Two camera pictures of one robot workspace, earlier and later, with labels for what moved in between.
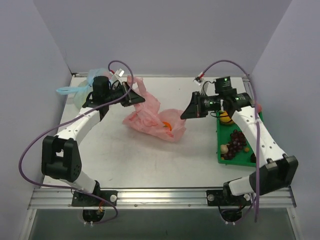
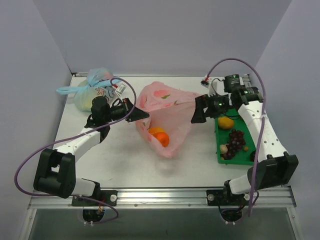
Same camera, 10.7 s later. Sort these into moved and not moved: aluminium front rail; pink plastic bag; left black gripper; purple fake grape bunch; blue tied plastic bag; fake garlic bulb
Moved: pink plastic bag; left black gripper
Not moved: fake garlic bulb; purple fake grape bunch; blue tied plastic bag; aluminium front rail
